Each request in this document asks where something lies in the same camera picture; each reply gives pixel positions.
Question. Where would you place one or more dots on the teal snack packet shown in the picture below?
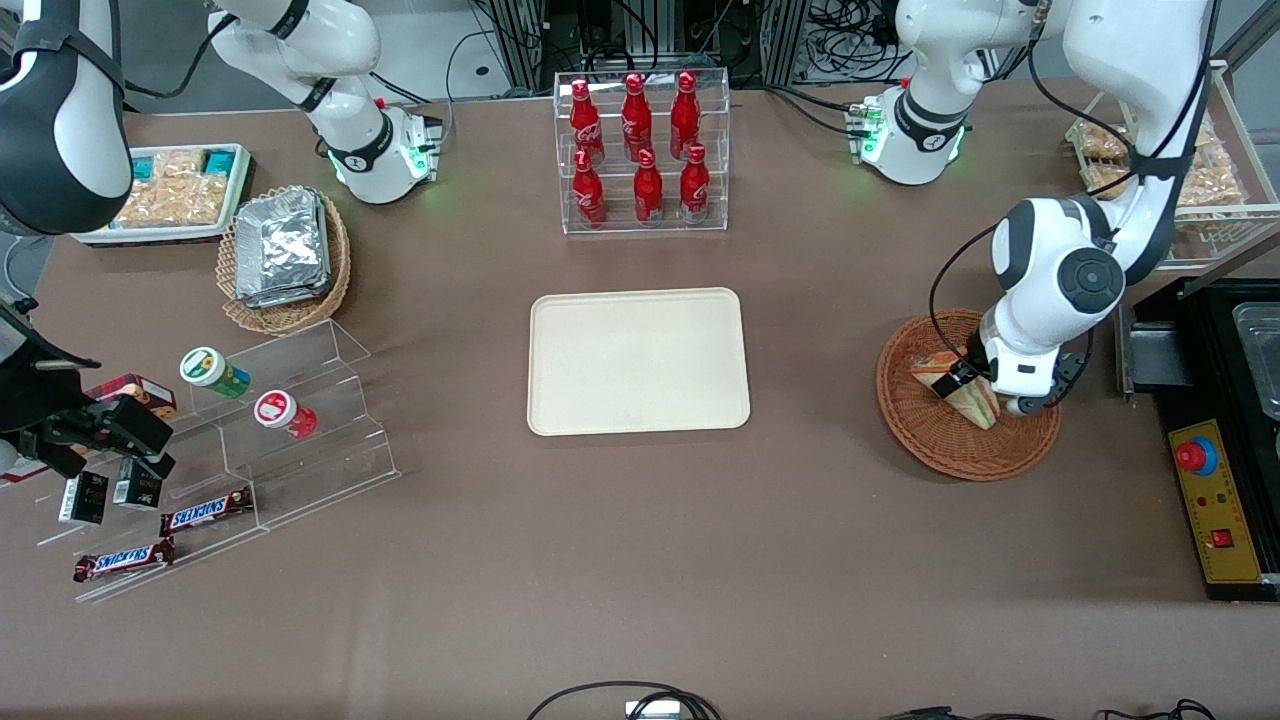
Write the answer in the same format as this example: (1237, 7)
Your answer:
(145, 167)
(220, 160)

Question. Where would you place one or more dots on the black equipment housing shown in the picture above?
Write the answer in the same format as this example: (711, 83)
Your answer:
(1200, 390)

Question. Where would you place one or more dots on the clear cracker pack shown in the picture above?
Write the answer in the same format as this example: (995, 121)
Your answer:
(175, 203)
(178, 165)

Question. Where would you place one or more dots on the grey metal bracket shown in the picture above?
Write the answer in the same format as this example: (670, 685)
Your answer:
(1150, 360)

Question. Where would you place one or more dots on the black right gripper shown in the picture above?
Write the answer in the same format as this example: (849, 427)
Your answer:
(50, 400)

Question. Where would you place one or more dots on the white snack tray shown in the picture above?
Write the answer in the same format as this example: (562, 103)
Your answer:
(150, 235)

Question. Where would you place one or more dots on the oval tan wicker basket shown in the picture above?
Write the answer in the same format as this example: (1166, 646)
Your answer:
(290, 318)

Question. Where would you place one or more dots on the aluminium frame rack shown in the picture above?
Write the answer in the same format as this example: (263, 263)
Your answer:
(520, 40)

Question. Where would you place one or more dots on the round brown wicker basket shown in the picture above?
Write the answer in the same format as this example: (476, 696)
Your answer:
(940, 445)

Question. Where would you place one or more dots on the clear acrylic bottle rack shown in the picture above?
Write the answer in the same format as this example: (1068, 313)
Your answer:
(640, 225)

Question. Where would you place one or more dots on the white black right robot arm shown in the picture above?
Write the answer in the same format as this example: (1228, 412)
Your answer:
(60, 120)

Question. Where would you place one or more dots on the triangle sandwich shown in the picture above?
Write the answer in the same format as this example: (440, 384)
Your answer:
(975, 410)

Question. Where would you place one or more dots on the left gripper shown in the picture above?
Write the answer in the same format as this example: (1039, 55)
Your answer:
(968, 374)

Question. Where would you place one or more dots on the clear acrylic stepped stand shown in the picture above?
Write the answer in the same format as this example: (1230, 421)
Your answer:
(320, 440)

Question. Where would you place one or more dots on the clear bagged pastry pack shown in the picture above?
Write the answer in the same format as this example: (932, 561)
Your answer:
(1210, 185)
(1207, 140)
(1100, 141)
(1105, 178)

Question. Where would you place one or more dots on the small white device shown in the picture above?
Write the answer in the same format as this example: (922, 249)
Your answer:
(652, 712)

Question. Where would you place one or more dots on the red snack cup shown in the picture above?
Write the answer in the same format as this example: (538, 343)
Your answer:
(275, 408)

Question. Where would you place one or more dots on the steel pan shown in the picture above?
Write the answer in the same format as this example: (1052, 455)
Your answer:
(1260, 360)

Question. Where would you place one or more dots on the red brown snack box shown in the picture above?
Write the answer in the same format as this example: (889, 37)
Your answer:
(140, 388)

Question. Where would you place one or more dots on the red emergency stop button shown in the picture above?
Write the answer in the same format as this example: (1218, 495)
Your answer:
(1195, 457)

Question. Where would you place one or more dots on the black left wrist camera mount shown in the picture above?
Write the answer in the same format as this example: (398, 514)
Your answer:
(1068, 380)

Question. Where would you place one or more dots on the Snickers chocolate bar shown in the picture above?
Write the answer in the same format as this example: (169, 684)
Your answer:
(122, 561)
(205, 513)

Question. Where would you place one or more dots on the red cola bottle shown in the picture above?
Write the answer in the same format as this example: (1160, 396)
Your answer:
(588, 195)
(648, 190)
(585, 125)
(636, 120)
(684, 120)
(694, 185)

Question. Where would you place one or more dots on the small black box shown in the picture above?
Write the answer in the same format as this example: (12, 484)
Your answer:
(138, 488)
(83, 498)

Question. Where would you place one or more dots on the green snack cup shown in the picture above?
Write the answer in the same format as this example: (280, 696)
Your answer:
(205, 367)

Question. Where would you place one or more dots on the yellow control panel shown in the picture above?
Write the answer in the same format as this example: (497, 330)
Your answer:
(1225, 500)

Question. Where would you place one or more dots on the beige rectangular tray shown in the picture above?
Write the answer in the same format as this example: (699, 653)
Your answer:
(630, 360)

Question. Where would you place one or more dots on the silver foil pack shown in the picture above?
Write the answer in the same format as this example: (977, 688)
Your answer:
(290, 300)
(280, 245)

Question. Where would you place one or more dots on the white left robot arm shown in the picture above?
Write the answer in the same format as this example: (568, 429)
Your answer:
(1100, 60)

